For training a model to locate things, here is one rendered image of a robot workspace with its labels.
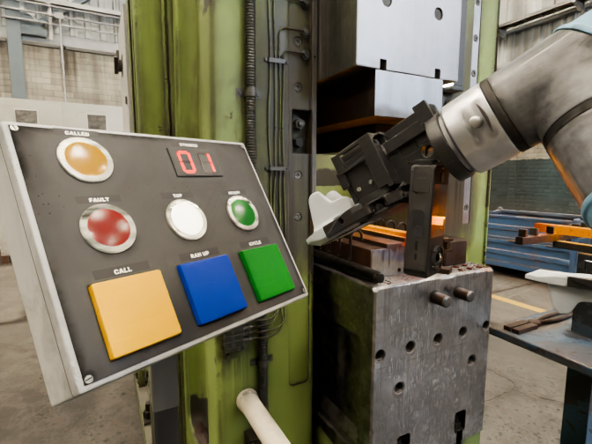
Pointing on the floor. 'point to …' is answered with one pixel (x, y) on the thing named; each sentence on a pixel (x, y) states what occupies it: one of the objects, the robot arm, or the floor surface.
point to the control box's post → (165, 401)
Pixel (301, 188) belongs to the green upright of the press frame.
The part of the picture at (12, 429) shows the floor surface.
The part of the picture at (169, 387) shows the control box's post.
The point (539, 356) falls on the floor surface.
